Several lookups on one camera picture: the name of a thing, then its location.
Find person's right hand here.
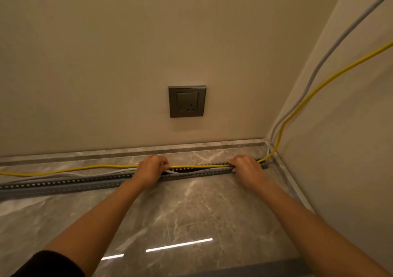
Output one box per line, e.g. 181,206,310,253
227,154,271,191

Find person's left hand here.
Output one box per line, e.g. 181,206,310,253
130,154,171,189

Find yellow cable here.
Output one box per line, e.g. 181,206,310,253
0,40,393,178

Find grey slotted cable duct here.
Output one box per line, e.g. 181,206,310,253
0,158,271,199

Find grey duct cover strip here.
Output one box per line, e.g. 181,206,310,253
180,257,311,277

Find grey cable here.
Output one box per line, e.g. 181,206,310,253
0,0,393,186

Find person's right forearm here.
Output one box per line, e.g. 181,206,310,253
257,178,391,277

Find person's left forearm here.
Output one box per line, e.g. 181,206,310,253
43,178,145,277

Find black sleeve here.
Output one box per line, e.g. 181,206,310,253
11,250,87,277

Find grey wall socket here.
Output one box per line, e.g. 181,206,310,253
168,85,207,119

